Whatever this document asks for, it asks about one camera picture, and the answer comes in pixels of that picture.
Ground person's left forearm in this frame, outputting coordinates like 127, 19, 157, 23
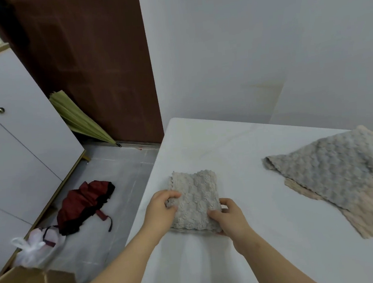
50, 229, 165, 283

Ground white marble table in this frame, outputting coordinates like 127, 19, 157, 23
114, 98, 373, 283

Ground white cabinet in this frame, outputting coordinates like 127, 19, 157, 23
0, 30, 98, 283

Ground dark brown wooden door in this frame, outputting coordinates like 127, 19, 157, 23
0, 0, 166, 160

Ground person's left hand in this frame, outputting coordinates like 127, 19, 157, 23
138, 189, 187, 247

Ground green folded umbrella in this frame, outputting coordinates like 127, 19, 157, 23
48, 85, 122, 154

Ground white plastic bag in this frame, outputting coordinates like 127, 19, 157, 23
10, 225, 69, 272

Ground person's right forearm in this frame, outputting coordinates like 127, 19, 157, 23
240, 229, 324, 283

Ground dark red cloth on floor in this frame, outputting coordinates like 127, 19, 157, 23
53, 178, 120, 238

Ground person's right hand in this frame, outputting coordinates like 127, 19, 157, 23
206, 195, 262, 260

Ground grey fluffy towel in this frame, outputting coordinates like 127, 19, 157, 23
260, 127, 373, 220
163, 167, 225, 239

